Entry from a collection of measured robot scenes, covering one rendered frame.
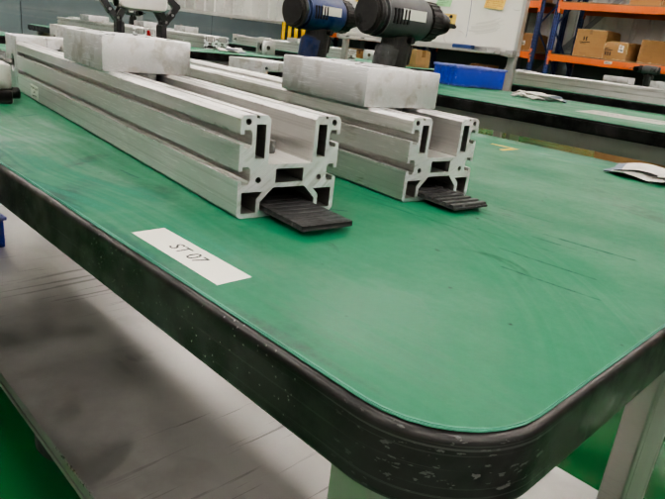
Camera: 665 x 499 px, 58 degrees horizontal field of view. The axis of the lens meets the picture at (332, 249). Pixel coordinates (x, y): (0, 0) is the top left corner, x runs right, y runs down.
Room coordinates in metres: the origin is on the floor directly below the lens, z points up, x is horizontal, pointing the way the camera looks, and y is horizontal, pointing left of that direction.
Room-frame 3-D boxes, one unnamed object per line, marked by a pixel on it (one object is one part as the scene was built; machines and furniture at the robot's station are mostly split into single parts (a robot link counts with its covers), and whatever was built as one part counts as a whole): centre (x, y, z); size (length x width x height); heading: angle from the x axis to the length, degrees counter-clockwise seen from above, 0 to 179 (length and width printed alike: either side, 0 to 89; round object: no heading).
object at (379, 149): (0.93, 0.15, 0.82); 0.80 x 0.10 x 0.09; 40
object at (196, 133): (0.81, 0.30, 0.82); 0.80 x 0.10 x 0.09; 40
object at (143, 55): (0.81, 0.30, 0.87); 0.16 x 0.11 x 0.07; 40
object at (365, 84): (0.74, -0.01, 0.87); 0.16 x 0.11 x 0.07; 40
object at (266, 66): (1.24, 0.19, 0.83); 0.11 x 0.10 x 0.10; 140
